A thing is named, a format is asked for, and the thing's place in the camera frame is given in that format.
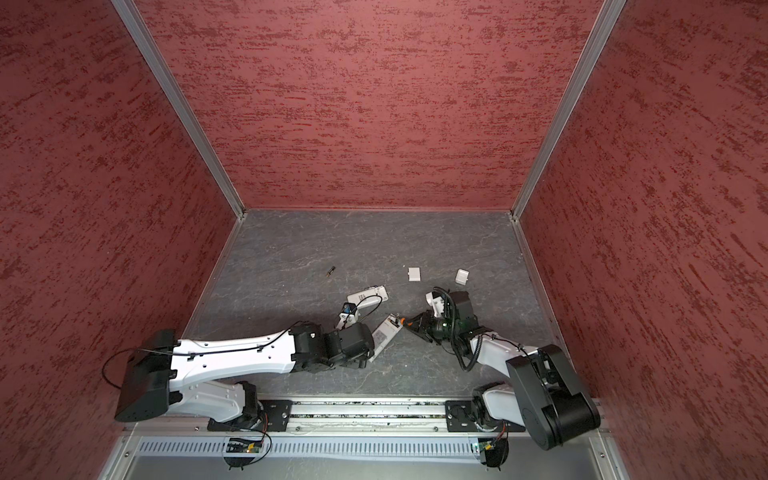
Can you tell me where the white remote with screen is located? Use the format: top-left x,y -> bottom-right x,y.
368,314 -> 403,362

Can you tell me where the aluminium corner post right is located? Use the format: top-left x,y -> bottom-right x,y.
511,0 -> 626,222

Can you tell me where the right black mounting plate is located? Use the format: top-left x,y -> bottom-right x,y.
445,400 -> 526,434

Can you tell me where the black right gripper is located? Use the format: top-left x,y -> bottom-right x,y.
403,309 -> 460,344

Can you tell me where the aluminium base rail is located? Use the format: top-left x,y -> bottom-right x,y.
115,386 -> 461,432

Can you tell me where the perforated cable duct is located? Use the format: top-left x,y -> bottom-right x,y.
137,436 -> 480,462

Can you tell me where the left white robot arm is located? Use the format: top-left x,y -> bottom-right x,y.
114,321 -> 375,429

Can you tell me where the white remote with batteries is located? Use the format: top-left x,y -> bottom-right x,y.
347,286 -> 389,309

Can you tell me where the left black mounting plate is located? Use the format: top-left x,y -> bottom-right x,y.
207,400 -> 294,433

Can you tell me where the black mounting plate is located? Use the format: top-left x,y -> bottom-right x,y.
207,400 -> 294,433
445,400 -> 526,434

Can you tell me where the aluminium corner post left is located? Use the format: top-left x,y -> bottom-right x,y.
111,0 -> 246,221

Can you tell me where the aluminium corner post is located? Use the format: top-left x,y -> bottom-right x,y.
511,0 -> 626,222
111,0 -> 246,221

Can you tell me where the white battery cover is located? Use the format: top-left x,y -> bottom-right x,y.
455,269 -> 470,285
407,267 -> 421,282

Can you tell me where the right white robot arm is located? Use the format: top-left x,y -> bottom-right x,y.
402,287 -> 601,450

